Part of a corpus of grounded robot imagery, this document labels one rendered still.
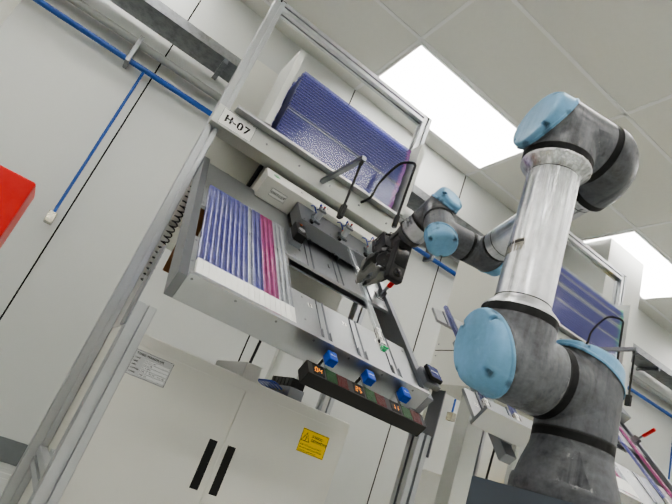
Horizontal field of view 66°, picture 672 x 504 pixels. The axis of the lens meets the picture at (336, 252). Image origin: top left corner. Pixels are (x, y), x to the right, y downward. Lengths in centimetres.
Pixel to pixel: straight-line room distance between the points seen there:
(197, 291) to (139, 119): 229
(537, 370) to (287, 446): 88
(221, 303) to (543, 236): 63
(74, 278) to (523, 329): 254
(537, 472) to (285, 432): 83
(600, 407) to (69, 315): 259
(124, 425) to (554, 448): 94
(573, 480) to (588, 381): 14
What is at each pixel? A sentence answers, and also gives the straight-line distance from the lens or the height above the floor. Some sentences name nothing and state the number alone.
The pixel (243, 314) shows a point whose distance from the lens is 111.
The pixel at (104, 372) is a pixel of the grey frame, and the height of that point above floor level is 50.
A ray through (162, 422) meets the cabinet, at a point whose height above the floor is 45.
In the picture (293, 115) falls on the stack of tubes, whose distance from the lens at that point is 181.
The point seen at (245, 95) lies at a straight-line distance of 199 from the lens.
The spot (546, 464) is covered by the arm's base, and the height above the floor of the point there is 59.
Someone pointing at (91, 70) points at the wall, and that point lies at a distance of 336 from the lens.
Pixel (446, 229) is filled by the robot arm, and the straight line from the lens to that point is 121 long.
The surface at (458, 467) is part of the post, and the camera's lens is 162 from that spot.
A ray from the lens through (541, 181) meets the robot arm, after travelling 91.
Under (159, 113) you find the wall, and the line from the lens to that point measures 333.
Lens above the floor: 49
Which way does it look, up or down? 22 degrees up
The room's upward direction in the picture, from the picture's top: 21 degrees clockwise
